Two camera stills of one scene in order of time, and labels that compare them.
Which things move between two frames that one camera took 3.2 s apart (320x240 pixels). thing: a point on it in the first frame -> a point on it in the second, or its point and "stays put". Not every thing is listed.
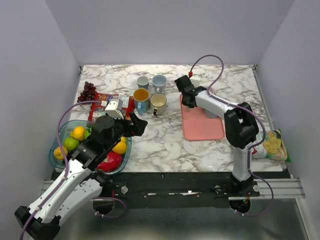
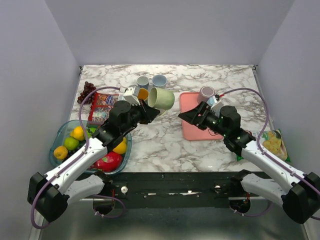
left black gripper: x=137 y=130 -> x=149 y=113
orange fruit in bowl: x=58 y=153 stays put
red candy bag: x=97 y=110 stays put
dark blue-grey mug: x=143 y=82 stays put
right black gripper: x=189 y=105 -> x=191 y=116
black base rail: x=182 y=189 stays put
